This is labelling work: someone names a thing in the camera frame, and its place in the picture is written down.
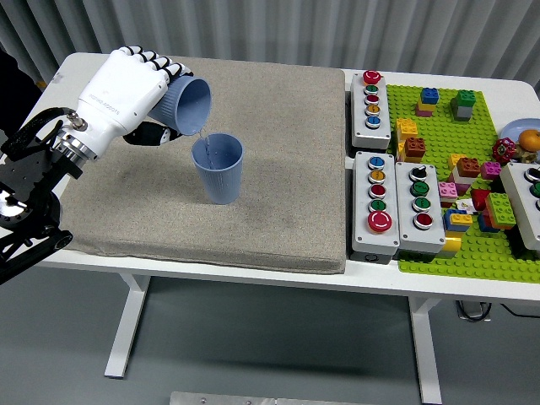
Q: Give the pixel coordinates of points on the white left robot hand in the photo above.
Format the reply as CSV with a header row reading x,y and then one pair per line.
x,y
118,97

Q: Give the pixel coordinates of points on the blue ribbed plastic cup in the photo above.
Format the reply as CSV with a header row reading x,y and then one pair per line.
x,y
219,181
194,105

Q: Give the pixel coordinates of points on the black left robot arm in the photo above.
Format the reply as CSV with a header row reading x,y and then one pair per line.
x,y
29,177

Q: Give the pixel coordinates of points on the person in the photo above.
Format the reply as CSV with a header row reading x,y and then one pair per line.
x,y
14,93

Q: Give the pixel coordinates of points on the grey-brown fabric mat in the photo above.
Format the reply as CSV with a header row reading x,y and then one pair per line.
x,y
261,169

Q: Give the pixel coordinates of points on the white curtain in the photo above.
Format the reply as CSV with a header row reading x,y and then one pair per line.
x,y
295,29

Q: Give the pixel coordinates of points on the white table leg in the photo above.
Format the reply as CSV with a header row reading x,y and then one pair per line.
x,y
126,329
426,350

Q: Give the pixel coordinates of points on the grey five-button control box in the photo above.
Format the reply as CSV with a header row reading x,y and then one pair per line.
x,y
360,126
363,236

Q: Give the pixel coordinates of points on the brown toy block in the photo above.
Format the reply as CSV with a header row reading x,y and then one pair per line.
x,y
468,167
415,146

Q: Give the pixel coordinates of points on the blue toy block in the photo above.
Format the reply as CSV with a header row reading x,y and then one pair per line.
x,y
429,95
447,219

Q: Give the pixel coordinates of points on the grey toy block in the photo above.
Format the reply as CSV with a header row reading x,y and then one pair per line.
x,y
462,114

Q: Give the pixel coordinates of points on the yellow round toy block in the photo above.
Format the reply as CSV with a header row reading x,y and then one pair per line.
x,y
449,244

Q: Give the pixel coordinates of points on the red toy block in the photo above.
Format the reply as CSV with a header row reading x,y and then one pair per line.
x,y
480,198

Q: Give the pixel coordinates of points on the magenta toy block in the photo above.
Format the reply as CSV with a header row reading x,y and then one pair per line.
x,y
490,170

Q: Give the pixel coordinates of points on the red valve handwheel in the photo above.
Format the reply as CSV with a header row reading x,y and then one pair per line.
x,y
503,150

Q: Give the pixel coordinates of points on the blue plate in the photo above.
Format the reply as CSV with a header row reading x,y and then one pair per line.
x,y
512,128

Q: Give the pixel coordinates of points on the green studded baseplate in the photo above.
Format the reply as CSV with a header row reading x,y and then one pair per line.
x,y
476,266

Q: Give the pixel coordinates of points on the large green toy block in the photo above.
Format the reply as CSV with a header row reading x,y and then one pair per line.
x,y
500,207

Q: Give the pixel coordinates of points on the orange fruit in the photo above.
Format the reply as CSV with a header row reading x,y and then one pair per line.
x,y
529,139

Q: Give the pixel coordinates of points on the grey power adapter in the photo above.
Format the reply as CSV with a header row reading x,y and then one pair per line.
x,y
472,310

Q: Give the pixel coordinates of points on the brass fitting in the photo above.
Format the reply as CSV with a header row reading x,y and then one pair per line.
x,y
527,157

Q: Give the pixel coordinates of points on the grey selector switch button box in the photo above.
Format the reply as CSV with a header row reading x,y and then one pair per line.
x,y
407,228

